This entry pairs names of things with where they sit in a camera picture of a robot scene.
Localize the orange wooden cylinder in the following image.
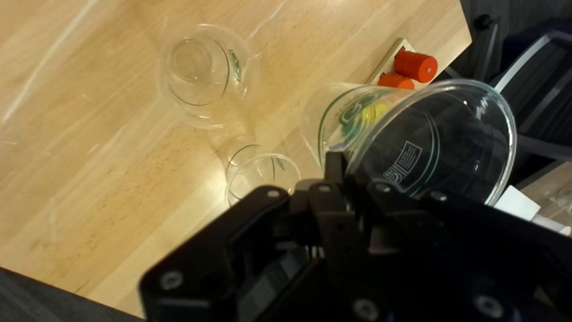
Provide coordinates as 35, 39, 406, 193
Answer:
377, 73, 414, 89

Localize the yellow wooden cylinder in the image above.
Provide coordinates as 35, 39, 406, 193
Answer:
361, 102, 389, 125

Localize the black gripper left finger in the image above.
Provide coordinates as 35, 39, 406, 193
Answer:
139, 186, 325, 322

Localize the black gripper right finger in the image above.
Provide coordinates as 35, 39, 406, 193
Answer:
311, 152, 572, 322

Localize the wooden top tool cart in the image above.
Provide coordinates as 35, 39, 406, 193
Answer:
0, 0, 470, 313

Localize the clear plastic cup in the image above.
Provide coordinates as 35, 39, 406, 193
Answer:
157, 23, 257, 129
225, 143, 300, 204
302, 79, 516, 204

